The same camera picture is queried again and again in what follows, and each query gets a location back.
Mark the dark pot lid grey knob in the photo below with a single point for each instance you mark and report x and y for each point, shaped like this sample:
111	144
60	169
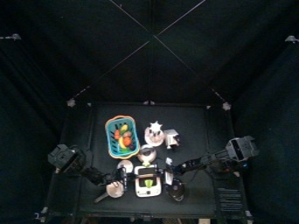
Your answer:
175	189

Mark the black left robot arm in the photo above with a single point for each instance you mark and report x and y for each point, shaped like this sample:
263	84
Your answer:
66	159

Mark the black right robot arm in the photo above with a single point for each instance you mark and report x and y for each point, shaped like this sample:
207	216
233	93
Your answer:
239	149

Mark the small grey round dish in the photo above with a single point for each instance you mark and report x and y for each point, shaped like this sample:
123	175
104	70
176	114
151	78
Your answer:
126	165

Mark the green toy food piece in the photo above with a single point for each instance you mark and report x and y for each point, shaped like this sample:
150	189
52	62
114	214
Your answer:
148	183

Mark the pink toy frying pan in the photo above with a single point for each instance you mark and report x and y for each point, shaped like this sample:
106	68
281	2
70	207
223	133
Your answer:
115	189

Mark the green toy vegetable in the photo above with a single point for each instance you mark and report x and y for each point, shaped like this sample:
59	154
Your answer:
124	150

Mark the purple toy eggplant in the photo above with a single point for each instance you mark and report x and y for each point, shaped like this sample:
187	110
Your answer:
132	146

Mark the yellow toy banana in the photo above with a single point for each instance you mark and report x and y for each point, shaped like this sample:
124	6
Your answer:
122	143

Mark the teal basket orange rim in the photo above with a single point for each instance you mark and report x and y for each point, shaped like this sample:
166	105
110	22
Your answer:
111	145

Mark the orange toy tomato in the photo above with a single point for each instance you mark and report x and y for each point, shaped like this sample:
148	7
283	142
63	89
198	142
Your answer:
127	141

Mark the white round plate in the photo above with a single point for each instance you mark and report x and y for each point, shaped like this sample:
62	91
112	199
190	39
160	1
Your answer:
154	140

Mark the white toy coffee machine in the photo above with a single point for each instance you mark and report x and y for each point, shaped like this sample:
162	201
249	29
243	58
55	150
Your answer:
171	137

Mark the brown toy potato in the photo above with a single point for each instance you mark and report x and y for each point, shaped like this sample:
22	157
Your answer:
127	134

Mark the orange toy carrot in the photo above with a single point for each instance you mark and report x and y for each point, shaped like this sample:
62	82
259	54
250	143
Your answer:
116	134

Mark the white star-shaped toy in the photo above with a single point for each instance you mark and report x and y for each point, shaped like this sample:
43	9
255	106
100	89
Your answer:
155	127

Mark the yellow toy corn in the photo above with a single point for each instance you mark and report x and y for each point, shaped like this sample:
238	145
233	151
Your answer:
123	128

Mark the white text label sticker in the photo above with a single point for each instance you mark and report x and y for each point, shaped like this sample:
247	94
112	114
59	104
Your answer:
230	199

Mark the thin diagonal brace rod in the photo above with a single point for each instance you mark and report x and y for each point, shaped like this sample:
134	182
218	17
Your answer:
175	55
128	55

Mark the black cloth backdrop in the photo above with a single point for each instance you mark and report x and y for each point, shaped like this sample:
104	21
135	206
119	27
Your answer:
78	58

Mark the grey frame corner bracket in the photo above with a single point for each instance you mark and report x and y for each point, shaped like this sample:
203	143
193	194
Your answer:
14	37
71	102
291	38
226	106
148	102

